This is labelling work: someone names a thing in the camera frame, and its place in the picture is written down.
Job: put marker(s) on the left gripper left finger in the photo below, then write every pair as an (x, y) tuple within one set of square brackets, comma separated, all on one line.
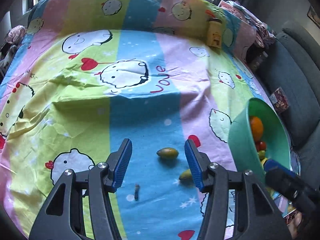
[(61, 215)]

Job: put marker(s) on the pink crumpled cloth right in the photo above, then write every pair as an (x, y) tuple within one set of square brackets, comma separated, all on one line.
[(265, 36)]

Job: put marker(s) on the small cherry tomato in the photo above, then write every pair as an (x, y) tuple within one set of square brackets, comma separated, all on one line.
[(260, 146)]

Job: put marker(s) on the colourful snack box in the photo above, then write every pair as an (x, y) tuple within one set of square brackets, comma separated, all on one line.
[(279, 100)]

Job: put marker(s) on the small green olive fruit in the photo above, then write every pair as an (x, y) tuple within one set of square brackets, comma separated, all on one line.
[(167, 153)]

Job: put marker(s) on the orange fruit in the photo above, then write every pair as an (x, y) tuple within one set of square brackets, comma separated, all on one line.
[(257, 127)]

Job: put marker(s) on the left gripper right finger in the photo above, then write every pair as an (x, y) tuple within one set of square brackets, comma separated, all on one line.
[(256, 215)]

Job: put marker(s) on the yellow mango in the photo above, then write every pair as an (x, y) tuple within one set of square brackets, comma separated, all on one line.
[(263, 162)]

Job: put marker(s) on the pink cloth bundle left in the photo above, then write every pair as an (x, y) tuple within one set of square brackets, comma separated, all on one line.
[(16, 35)]

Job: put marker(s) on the grey green sofa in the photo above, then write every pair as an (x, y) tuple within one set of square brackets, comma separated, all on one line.
[(293, 66)]

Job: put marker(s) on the yellow cartoon bottle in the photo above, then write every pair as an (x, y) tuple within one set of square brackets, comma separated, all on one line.
[(214, 33)]

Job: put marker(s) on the small dark stem piece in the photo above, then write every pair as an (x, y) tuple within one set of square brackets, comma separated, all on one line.
[(136, 195)]

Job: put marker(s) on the green plastic bowl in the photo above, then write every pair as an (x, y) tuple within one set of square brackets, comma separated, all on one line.
[(242, 145)]

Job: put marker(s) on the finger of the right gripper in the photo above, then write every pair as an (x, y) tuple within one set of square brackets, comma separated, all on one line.
[(303, 197)]

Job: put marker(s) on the colourful cartoon bed sheet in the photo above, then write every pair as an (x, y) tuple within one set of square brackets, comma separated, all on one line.
[(90, 73)]

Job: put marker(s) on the dark bottle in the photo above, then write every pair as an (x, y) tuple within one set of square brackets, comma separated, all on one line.
[(258, 60)]

